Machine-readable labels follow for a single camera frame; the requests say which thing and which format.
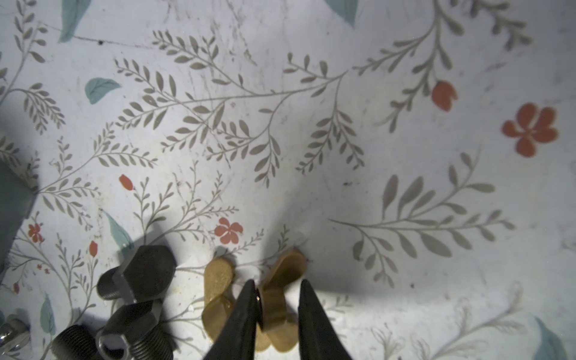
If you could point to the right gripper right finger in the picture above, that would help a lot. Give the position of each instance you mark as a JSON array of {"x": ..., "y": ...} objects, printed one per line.
[{"x": 317, "y": 339}]

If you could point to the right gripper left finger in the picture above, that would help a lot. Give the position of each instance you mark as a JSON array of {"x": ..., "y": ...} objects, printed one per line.
[{"x": 238, "y": 337}]

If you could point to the brass wing nut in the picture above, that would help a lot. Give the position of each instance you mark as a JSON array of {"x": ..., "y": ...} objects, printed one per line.
[
  {"x": 218, "y": 277},
  {"x": 275, "y": 321}
]

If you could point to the black hex bolt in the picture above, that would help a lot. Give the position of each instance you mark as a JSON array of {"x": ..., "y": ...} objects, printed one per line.
[
  {"x": 132, "y": 332},
  {"x": 144, "y": 276}
]

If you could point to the floral table mat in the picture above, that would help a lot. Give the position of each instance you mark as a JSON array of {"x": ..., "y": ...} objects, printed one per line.
[{"x": 420, "y": 154}]

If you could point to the silver wing nut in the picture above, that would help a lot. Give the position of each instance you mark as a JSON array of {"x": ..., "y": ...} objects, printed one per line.
[{"x": 15, "y": 334}]

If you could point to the grey compartment organizer box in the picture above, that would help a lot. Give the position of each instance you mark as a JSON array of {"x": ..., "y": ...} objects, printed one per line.
[{"x": 17, "y": 199}]

